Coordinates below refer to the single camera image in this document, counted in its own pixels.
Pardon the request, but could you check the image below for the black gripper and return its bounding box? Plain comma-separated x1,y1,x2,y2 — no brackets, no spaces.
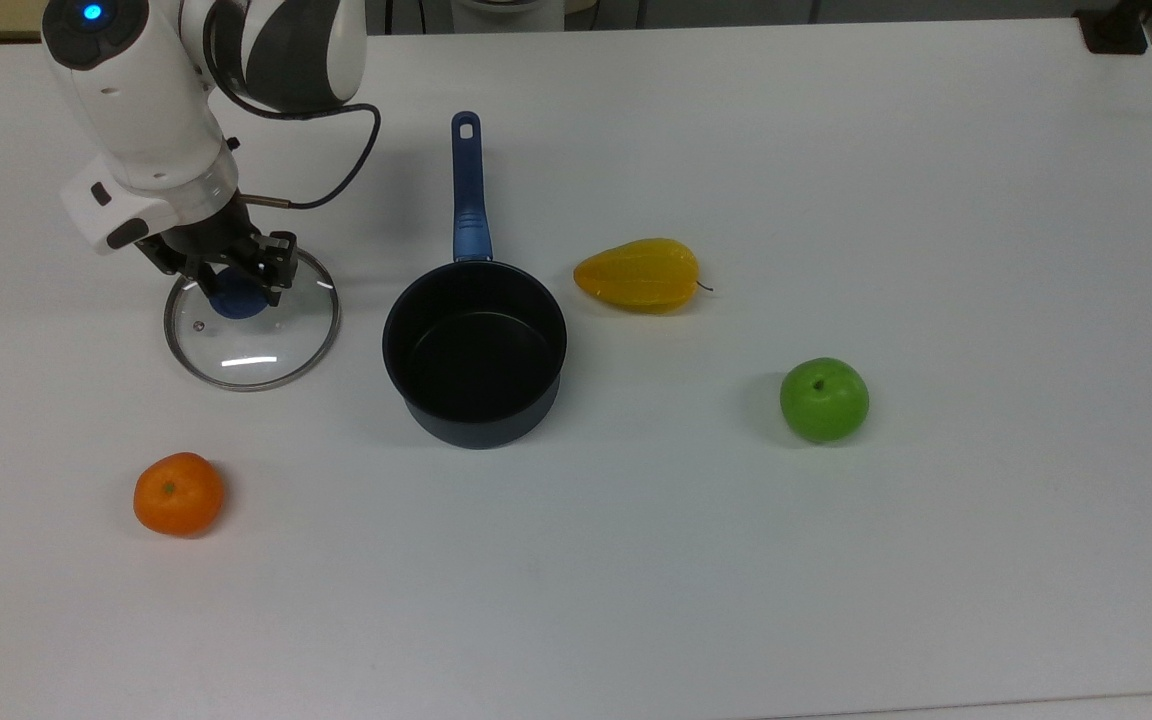
135,194,300,308

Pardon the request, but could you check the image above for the glass lid with blue knob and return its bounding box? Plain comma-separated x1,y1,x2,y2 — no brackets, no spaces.
163,245,343,393

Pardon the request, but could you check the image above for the orange mandarin fruit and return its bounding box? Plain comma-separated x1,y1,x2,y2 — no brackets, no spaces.
132,451,226,539

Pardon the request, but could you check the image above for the dark blue saucepan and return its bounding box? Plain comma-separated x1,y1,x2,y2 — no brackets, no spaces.
381,110,570,451

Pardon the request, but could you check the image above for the yellow starfruit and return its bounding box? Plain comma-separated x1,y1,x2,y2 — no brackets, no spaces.
572,237,716,315

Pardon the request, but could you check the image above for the green apple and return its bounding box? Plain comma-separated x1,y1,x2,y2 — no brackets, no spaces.
778,356,871,445

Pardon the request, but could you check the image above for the black table clamp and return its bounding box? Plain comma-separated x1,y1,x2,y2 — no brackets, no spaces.
1079,8,1149,56

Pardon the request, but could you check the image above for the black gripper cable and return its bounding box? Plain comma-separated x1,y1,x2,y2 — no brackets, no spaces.
236,101,383,212

